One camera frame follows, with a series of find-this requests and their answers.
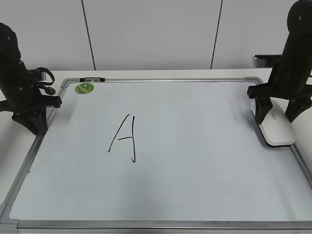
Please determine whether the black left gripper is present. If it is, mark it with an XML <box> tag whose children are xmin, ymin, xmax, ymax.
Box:
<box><xmin>0</xmin><ymin>92</ymin><xmax>61</xmax><ymax>135</ymax></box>

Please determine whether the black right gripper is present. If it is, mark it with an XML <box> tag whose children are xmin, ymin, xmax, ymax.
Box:
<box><xmin>247</xmin><ymin>82</ymin><xmax>312</xmax><ymax>124</ymax></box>

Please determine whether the black cable with connector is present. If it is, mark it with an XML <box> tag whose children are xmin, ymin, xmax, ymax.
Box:
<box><xmin>26</xmin><ymin>67</ymin><xmax>57</xmax><ymax>96</ymax></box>

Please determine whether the white board with aluminium frame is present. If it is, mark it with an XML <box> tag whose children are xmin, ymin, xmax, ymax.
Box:
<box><xmin>0</xmin><ymin>77</ymin><xmax>312</xmax><ymax>233</ymax></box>

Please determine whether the round green sticker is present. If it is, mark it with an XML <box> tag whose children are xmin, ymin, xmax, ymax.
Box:
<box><xmin>75</xmin><ymin>83</ymin><xmax>95</xmax><ymax>95</ymax></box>

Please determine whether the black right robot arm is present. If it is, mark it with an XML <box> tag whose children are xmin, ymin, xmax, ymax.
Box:
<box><xmin>247</xmin><ymin>0</ymin><xmax>312</xmax><ymax>125</ymax></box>

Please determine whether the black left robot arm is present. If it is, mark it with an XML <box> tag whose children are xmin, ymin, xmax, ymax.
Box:
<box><xmin>0</xmin><ymin>23</ymin><xmax>62</xmax><ymax>136</ymax></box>

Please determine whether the white board eraser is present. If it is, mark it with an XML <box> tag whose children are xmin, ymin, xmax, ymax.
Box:
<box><xmin>257</xmin><ymin>100</ymin><xmax>297</xmax><ymax>147</ymax></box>

